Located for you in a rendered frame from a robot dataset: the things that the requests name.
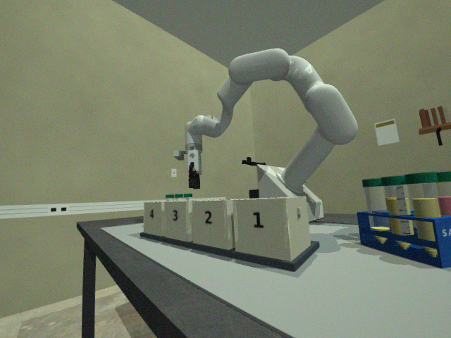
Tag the blue tube rack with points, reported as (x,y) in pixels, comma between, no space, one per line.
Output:
(442,232)

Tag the cream bucket adapter with holes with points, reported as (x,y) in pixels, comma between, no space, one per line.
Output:
(272,227)
(154,218)
(213,223)
(178,220)

